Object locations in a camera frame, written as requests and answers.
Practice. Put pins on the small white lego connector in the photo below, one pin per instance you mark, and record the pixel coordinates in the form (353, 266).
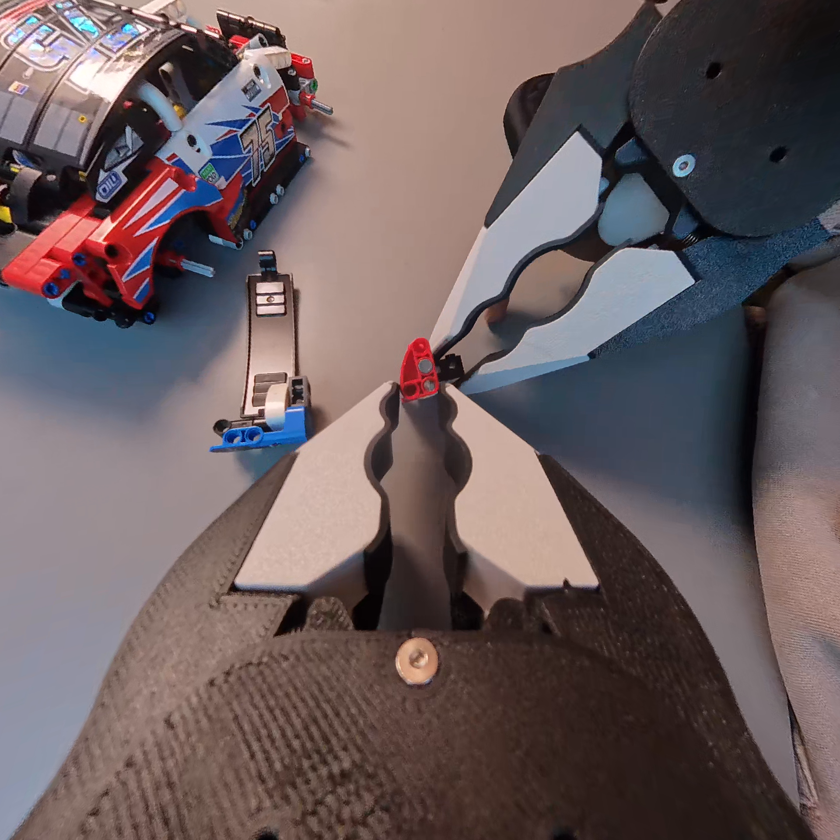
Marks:
(451, 367)

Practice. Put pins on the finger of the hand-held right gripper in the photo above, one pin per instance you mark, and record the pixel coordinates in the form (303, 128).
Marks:
(623, 295)
(538, 203)

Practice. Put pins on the black lego panel blue end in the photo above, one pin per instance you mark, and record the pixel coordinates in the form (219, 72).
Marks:
(272, 341)

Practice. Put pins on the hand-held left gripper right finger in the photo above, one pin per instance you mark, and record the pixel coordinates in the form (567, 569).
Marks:
(525, 518)

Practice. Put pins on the lego race car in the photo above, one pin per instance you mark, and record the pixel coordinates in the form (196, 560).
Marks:
(131, 164)

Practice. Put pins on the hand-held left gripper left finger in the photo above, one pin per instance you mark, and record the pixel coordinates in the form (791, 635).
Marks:
(308, 518)

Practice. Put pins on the person's right hand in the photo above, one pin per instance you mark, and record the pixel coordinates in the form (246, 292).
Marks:
(497, 310)

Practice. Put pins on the red lego piece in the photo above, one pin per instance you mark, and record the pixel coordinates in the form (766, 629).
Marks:
(418, 371)

